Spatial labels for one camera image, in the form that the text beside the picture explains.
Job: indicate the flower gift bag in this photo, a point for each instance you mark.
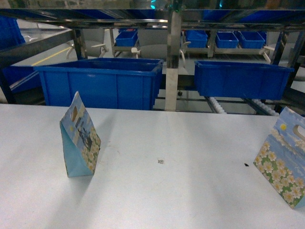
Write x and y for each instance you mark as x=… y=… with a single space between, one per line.
x=281 y=158
x=81 y=143

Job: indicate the blue bin on rollers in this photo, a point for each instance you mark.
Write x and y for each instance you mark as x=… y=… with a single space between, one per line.
x=240 y=79

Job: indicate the small blue bin far left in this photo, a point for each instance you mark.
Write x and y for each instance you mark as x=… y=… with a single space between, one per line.
x=126 y=38

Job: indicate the small blue bin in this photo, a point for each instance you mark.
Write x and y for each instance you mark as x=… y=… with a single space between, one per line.
x=251 y=40
x=226 y=39
x=197 y=39
x=126 y=38

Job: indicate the large blue bin by table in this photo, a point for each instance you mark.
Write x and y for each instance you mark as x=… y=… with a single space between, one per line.
x=116 y=83

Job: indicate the small blue bin far middle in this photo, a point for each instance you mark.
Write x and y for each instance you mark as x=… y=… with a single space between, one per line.
x=197 y=39

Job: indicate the small blue bin farthest right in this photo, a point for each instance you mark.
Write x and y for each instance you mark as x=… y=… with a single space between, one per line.
x=251 y=40

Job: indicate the small blue bin far right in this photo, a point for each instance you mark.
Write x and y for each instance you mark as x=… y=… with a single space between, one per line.
x=226 y=39

